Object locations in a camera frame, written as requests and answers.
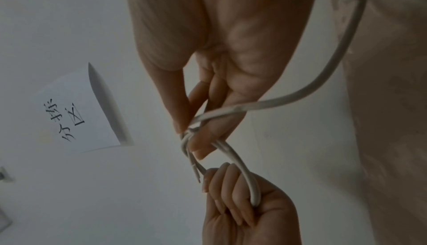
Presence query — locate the white charging cable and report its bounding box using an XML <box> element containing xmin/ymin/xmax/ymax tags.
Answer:
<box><xmin>180</xmin><ymin>0</ymin><xmax>401</xmax><ymax>208</ymax></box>

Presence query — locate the person's right hand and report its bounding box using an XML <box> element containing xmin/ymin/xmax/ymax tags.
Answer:
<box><xmin>123</xmin><ymin>0</ymin><xmax>322</xmax><ymax>162</ymax></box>

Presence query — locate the white handwritten paper note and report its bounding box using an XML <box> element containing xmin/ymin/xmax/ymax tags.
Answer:
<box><xmin>35</xmin><ymin>62</ymin><xmax>134</xmax><ymax>154</ymax></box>

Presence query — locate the person's left hand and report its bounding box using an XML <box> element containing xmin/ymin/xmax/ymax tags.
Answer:
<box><xmin>201</xmin><ymin>162</ymin><xmax>303</xmax><ymax>245</ymax></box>

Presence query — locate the beige covered table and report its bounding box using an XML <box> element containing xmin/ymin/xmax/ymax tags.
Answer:
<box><xmin>325</xmin><ymin>0</ymin><xmax>427</xmax><ymax>245</ymax></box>

